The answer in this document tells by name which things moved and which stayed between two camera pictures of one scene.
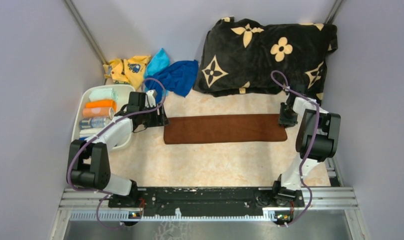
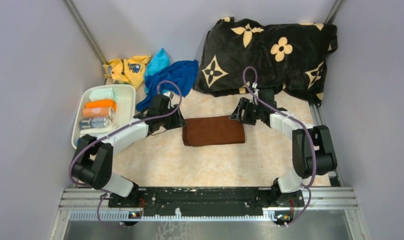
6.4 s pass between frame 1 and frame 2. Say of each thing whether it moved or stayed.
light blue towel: stayed
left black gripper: moved
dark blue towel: stayed
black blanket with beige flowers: stayed
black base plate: stayed
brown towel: moved
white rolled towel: stayed
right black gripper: moved
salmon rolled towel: stayed
